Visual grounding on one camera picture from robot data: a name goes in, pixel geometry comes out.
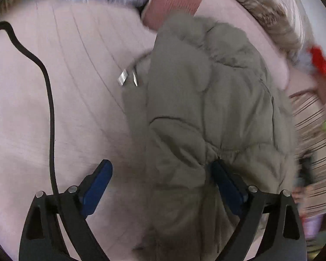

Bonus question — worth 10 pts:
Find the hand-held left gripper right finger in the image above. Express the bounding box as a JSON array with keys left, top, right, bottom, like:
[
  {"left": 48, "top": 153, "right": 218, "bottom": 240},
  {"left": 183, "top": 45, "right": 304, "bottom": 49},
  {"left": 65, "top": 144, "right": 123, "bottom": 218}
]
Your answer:
[{"left": 210, "top": 159, "right": 307, "bottom": 261}]

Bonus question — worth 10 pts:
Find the olive green hooded puffer jacket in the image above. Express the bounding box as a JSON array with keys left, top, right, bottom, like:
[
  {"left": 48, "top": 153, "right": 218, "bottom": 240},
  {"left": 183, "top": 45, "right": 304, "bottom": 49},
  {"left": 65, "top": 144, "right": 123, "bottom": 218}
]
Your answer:
[{"left": 117, "top": 12, "right": 298, "bottom": 261}]

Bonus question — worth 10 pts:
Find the light blue cloth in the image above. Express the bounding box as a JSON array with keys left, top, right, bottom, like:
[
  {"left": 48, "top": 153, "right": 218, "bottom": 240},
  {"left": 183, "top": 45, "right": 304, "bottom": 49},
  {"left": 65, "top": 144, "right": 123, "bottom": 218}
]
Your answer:
[{"left": 294, "top": 52, "right": 316, "bottom": 72}]

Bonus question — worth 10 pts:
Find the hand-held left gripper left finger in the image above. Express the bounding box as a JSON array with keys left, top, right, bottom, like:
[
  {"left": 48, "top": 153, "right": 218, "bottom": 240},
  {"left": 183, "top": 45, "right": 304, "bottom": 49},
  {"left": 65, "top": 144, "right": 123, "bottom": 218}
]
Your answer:
[{"left": 19, "top": 159, "right": 113, "bottom": 261}]

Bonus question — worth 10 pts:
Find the striped floral pillow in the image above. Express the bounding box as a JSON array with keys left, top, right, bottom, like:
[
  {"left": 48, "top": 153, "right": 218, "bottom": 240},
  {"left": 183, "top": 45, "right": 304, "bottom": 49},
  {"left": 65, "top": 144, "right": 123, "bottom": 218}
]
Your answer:
[{"left": 209, "top": 0, "right": 308, "bottom": 60}]

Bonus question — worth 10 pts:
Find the black cable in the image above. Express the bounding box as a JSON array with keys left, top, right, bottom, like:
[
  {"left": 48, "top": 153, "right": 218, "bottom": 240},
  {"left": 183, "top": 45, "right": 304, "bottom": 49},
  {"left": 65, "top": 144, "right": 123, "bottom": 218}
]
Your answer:
[{"left": 0, "top": 21, "right": 60, "bottom": 195}]

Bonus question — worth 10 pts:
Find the striped beige pillow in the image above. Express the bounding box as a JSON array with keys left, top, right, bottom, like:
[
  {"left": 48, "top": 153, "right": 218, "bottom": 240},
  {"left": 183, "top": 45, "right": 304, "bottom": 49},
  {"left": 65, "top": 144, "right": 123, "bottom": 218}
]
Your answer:
[{"left": 288, "top": 91, "right": 326, "bottom": 218}]

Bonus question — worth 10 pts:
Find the red cloth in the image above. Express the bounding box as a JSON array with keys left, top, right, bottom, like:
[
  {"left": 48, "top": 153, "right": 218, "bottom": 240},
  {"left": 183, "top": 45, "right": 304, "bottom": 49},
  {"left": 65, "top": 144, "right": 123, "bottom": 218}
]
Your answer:
[{"left": 307, "top": 46, "right": 326, "bottom": 74}]

